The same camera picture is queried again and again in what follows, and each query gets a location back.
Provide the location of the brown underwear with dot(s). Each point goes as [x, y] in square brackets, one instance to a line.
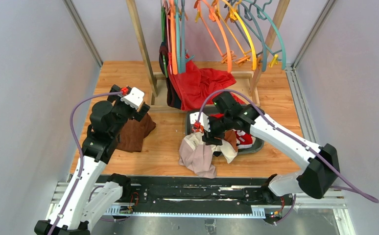
[228, 148]

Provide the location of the grey plastic basin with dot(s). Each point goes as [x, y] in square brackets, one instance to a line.
[211, 110]

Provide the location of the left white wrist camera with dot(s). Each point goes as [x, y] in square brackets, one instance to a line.
[133, 97]

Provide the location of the red underwear white trim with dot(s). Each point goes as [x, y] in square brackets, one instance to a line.
[239, 139]

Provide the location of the wooden clothes rack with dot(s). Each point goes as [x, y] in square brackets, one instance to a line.
[153, 77]

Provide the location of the dark navy garment hanging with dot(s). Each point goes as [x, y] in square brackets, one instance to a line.
[172, 99]

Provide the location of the large red garment hanging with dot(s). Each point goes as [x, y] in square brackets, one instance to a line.
[196, 84]

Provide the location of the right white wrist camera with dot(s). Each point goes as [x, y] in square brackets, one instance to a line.
[199, 122]

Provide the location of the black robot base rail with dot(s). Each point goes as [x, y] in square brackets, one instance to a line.
[191, 197]

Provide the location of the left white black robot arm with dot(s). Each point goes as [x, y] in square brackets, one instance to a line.
[77, 212]

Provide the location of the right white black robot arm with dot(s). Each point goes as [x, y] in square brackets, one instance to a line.
[319, 165]

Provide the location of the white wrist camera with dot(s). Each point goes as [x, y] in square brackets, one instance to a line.
[199, 122]
[133, 97]

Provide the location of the yellow plastic clip hanger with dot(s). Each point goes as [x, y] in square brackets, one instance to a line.
[233, 16]

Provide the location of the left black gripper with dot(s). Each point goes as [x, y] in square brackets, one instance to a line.
[140, 110]

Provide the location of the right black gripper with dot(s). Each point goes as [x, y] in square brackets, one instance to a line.
[212, 136]

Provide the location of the teal plastic hanger pair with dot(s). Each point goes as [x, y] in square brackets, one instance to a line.
[180, 18]

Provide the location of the pale pink underwear cream waistband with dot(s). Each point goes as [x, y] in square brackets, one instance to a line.
[196, 156]

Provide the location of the teal plastic clip hanger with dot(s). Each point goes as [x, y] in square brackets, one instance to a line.
[273, 39]

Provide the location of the blue-grey plastic clip hanger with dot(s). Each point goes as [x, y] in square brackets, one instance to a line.
[251, 12]

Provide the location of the brown cloth on table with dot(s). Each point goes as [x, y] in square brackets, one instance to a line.
[134, 132]

